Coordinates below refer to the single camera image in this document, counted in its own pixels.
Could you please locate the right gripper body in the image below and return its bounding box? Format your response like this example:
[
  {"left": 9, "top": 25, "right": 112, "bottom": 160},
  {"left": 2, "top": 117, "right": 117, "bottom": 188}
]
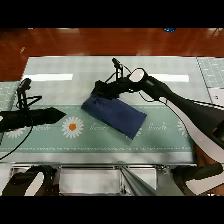
[{"left": 92, "top": 79, "right": 122, "bottom": 100}]

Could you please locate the blue T-shirt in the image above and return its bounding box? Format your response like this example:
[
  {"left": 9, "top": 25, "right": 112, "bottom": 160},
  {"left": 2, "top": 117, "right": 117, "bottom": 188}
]
[{"left": 80, "top": 94, "right": 148, "bottom": 141}]

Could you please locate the brown garment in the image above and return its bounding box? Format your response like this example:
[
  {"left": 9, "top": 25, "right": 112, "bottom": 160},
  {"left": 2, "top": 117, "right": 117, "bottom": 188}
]
[{"left": 192, "top": 141, "right": 224, "bottom": 168}]

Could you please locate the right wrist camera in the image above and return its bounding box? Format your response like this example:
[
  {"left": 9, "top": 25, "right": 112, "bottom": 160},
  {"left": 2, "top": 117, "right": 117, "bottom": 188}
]
[{"left": 111, "top": 57, "right": 125, "bottom": 80}]

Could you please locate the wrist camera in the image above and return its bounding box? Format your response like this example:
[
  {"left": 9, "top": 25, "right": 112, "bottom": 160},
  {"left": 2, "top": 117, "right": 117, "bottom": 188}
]
[
  {"left": 15, "top": 77, "right": 44, "bottom": 113},
  {"left": 111, "top": 57, "right": 125, "bottom": 80}
]

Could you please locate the black cable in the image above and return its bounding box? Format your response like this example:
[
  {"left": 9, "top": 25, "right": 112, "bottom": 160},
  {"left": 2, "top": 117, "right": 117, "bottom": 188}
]
[
  {"left": 137, "top": 90, "right": 168, "bottom": 105},
  {"left": 0, "top": 122, "right": 34, "bottom": 161}
]

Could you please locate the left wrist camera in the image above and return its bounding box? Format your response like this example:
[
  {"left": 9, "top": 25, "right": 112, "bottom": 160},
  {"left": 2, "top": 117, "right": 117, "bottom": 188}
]
[{"left": 15, "top": 77, "right": 44, "bottom": 113}]

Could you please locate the silver frame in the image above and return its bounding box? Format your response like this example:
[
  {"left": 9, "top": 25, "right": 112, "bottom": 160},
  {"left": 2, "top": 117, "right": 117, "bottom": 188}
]
[{"left": 0, "top": 161, "right": 224, "bottom": 197}]

